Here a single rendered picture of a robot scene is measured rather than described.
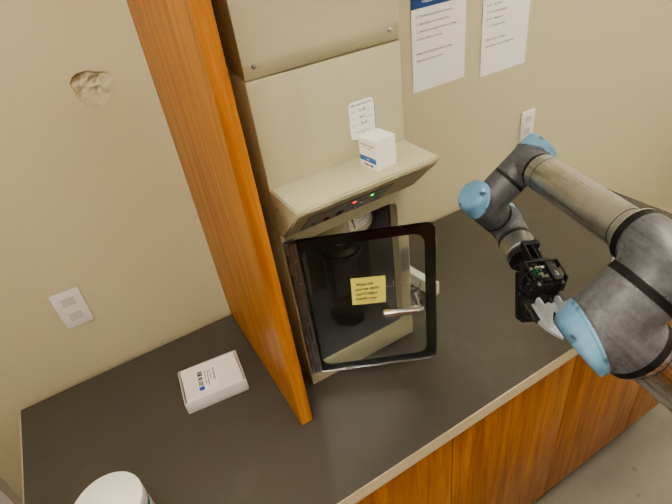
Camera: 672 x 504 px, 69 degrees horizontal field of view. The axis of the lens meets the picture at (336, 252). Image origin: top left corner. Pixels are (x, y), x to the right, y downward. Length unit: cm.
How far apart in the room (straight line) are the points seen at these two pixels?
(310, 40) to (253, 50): 11
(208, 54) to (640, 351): 76
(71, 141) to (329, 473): 94
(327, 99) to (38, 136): 66
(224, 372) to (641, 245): 98
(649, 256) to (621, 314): 9
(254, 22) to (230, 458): 91
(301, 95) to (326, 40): 10
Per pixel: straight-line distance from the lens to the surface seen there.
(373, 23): 98
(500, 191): 110
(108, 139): 129
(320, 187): 92
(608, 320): 83
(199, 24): 74
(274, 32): 88
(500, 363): 134
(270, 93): 89
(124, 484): 111
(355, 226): 111
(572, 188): 99
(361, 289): 108
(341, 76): 95
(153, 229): 139
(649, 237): 86
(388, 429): 120
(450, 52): 170
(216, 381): 133
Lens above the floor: 193
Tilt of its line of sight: 35 degrees down
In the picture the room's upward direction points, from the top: 9 degrees counter-clockwise
